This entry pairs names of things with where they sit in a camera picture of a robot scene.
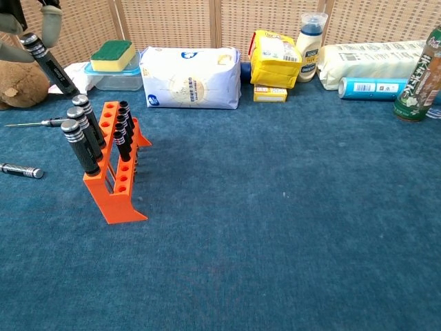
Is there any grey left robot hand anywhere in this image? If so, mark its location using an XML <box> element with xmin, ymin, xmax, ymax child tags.
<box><xmin>0</xmin><ymin>0</ymin><xmax>63</xmax><ymax>63</ymax></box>

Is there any thin black precision screwdriver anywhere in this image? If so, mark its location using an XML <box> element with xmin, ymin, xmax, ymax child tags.
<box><xmin>3</xmin><ymin>118</ymin><xmax>72</xmax><ymax>129</ymax></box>

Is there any large black silver-capped screwdriver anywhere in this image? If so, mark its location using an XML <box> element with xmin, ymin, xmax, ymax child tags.
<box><xmin>71</xmin><ymin>94</ymin><xmax>107</xmax><ymax>149</ymax></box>
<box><xmin>66</xmin><ymin>106</ymin><xmax>104</xmax><ymax>162</ymax></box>
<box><xmin>60</xmin><ymin>119</ymin><xmax>101</xmax><ymax>177</ymax></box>

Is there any orange screwdriver rack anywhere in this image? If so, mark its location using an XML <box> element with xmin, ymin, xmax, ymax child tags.
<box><xmin>83</xmin><ymin>101</ymin><xmax>153</xmax><ymax>225</ymax></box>

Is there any white pink wipes pack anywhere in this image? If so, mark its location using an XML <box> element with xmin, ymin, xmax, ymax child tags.
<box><xmin>48</xmin><ymin>61</ymin><xmax>104</xmax><ymax>94</ymax></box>

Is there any yellow green sponge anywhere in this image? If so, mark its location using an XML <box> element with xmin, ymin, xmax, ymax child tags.
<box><xmin>90</xmin><ymin>39</ymin><xmax>136</xmax><ymax>72</ymax></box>

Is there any brown plush toy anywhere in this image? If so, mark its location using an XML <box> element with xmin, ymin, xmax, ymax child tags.
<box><xmin>0</xmin><ymin>58</ymin><xmax>51</xmax><ymax>111</ymax></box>

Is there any clear container with blue lid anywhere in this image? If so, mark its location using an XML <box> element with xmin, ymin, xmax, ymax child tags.
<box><xmin>84</xmin><ymin>50</ymin><xmax>144</xmax><ymax>92</ymax></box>

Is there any wicker folding screen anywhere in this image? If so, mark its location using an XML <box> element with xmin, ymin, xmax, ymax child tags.
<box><xmin>0</xmin><ymin>0</ymin><xmax>441</xmax><ymax>68</ymax></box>

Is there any white blue-printed bag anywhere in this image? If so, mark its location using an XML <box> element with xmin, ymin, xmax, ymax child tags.
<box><xmin>139</xmin><ymin>46</ymin><xmax>242</xmax><ymax>110</ymax></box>

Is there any yellow snack package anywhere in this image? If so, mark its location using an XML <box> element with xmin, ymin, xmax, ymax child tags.
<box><xmin>249</xmin><ymin>30</ymin><xmax>303</xmax><ymax>90</ymax></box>

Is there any small yellow box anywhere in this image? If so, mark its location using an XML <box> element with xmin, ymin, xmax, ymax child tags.
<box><xmin>253</xmin><ymin>84</ymin><xmax>288</xmax><ymax>103</ymax></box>

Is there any mayonnaise bottle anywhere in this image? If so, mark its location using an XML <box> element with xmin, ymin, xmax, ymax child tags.
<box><xmin>296</xmin><ymin>12</ymin><xmax>329</xmax><ymax>83</ymax></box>

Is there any blue carpet table cover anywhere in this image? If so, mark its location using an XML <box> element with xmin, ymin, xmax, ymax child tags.
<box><xmin>0</xmin><ymin>67</ymin><xmax>441</xmax><ymax>331</ymax></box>

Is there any white paper roll pack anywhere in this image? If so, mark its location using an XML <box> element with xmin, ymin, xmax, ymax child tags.
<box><xmin>316</xmin><ymin>40</ymin><xmax>428</xmax><ymax>91</ymax></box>

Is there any blue white can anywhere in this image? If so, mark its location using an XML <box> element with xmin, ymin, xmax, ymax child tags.
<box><xmin>338</xmin><ymin>77</ymin><xmax>409</xmax><ymax>101</ymax></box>

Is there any green tea bottle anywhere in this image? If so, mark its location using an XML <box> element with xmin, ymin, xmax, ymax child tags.
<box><xmin>393</xmin><ymin>26</ymin><xmax>441</xmax><ymax>122</ymax></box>

